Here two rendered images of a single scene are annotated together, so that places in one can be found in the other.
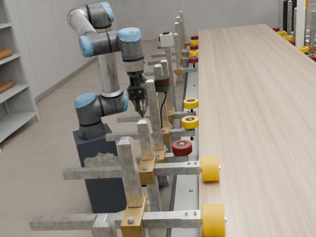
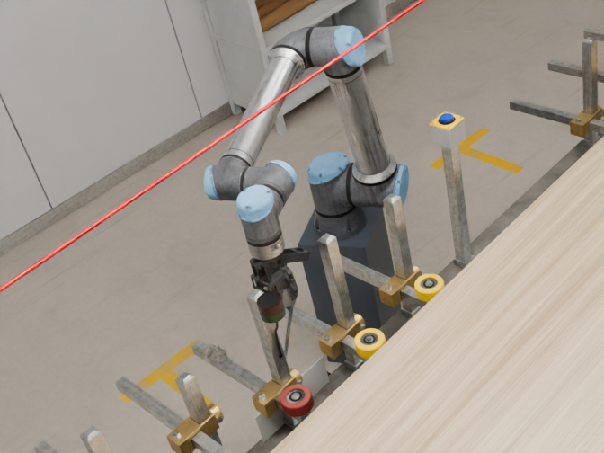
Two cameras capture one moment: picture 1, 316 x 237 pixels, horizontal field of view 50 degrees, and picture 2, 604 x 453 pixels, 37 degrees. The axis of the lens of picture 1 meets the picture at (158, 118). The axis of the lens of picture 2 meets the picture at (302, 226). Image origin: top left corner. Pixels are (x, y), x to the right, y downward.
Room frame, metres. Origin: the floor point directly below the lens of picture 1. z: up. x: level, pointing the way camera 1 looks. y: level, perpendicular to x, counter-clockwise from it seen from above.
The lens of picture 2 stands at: (0.15, -1.25, 2.57)
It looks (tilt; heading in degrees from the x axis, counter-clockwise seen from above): 36 degrees down; 44
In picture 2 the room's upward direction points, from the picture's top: 14 degrees counter-clockwise
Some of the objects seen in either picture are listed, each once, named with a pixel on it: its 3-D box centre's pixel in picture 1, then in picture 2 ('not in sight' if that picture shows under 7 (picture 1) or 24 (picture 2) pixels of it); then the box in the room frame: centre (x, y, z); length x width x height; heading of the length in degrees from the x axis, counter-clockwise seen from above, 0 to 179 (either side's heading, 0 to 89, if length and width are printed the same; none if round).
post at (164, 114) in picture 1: (163, 113); (342, 306); (1.51, -0.03, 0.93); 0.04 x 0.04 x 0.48; 81
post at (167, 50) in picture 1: (171, 82); (457, 204); (2.01, -0.11, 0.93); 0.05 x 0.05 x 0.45; 81
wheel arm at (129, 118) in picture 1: (156, 117); (378, 279); (1.73, 0.01, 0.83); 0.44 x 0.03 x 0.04; 81
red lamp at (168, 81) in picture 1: (162, 80); (270, 303); (1.25, -0.04, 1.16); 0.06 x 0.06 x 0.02
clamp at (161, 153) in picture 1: (160, 156); (279, 391); (1.24, 0.01, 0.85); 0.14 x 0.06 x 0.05; 171
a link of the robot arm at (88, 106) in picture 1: (88, 107); (333, 182); (2.14, 0.45, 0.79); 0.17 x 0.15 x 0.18; 106
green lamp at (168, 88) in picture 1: (163, 86); (272, 311); (1.25, -0.04, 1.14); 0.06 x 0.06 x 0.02
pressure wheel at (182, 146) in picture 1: (183, 155); (299, 410); (1.21, -0.08, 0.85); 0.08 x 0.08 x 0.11
